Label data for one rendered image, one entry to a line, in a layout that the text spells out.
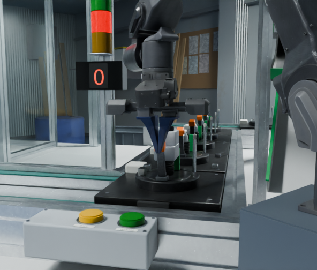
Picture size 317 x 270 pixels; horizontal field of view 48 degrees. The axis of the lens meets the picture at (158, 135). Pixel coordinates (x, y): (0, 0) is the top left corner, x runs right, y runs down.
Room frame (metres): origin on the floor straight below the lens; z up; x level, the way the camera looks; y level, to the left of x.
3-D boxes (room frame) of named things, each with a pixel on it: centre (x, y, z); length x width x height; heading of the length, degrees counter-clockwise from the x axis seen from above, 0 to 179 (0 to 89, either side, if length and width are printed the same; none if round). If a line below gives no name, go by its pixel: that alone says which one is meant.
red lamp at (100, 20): (0.91, 0.14, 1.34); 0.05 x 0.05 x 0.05
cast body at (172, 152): (0.77, -0.02, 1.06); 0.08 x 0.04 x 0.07; 168
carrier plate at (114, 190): (0.76, -0.02, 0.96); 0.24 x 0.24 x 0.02; 78
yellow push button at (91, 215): (0.56, 0.11, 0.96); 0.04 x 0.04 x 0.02
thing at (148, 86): (0.61, 0.00, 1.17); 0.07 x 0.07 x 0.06; 76
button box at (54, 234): (0.56, 0.11, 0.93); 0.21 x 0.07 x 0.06; 78
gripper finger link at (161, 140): (0.66, -0.02, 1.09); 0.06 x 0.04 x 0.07; 168
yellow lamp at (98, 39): (0.91, 0.14, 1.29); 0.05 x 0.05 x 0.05
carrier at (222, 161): (1.01, -0.07, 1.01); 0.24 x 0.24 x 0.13; 78
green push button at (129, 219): (0.55, 0.04, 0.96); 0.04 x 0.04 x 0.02
